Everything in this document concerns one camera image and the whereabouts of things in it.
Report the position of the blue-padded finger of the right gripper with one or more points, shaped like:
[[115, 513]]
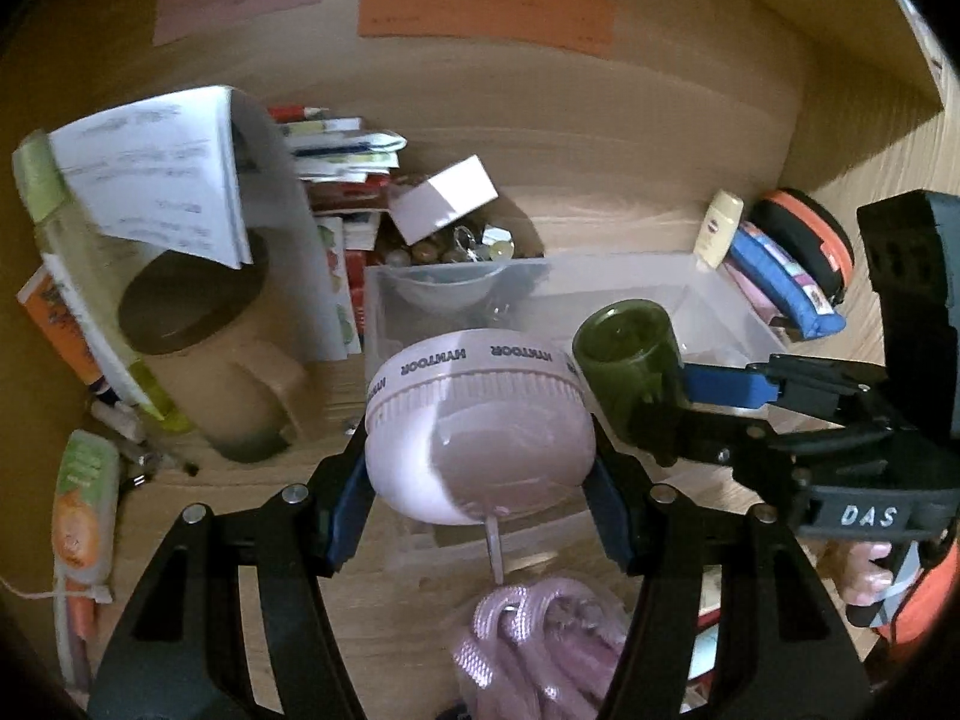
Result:
[[747, 388]]

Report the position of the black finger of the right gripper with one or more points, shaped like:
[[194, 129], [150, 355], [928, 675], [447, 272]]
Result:
[[746, 445]]

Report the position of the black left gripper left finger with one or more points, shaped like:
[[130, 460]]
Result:
[[178, 649]]

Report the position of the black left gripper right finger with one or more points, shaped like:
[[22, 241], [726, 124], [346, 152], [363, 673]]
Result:
[[783, 651]]

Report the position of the dark green candle jar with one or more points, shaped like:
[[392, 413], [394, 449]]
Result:
[[629, 355]]

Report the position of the right hand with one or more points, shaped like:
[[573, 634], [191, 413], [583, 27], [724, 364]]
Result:
[[853, 568]]

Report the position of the clear plastic storage bin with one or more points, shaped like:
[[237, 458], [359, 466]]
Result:
[[550, 298]]

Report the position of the blue patchwork pouch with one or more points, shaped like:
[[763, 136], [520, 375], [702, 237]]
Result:
[[785, 283]]

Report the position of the cream lotion bottle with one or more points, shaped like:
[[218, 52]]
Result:
[[718, 228]]

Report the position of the black orange round case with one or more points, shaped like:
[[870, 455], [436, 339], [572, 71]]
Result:
[[811, 235]]

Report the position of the orange-label wipes pack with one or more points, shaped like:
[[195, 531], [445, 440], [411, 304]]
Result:
[[85, 507]]

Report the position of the small glass bowl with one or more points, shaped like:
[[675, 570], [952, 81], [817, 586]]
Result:
[[444, 289]]

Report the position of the brown ceramic mug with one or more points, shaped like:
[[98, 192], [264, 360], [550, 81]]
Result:
[[222, 344]]

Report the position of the small white cardboard box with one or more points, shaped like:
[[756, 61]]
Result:
[[418, 211]]

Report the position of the orange book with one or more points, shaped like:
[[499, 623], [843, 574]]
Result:
[[40, 298]]

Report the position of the yellow-green spray bottle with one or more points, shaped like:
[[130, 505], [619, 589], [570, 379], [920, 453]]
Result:
[[91, 273]]

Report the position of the stack of books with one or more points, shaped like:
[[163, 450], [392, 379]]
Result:
[[346, 168]]

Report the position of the white handwritten paper sheet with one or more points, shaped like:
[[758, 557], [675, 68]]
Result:
[[161, 172]]

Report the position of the orange sticky note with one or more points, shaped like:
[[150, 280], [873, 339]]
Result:
[[583, 26]]

